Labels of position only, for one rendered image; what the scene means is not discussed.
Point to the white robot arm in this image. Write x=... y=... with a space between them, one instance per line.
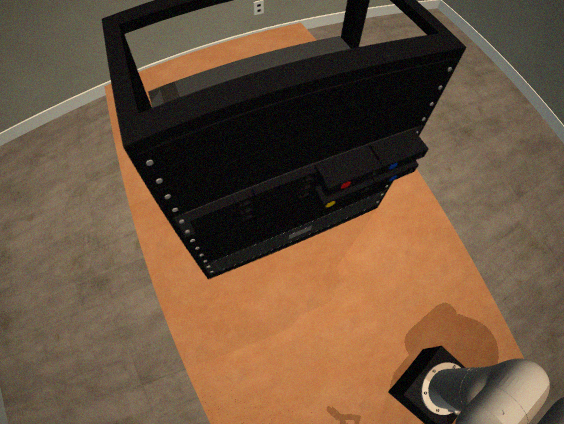
x=514 y=391

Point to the black server rack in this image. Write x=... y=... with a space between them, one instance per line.
x=231 y=145

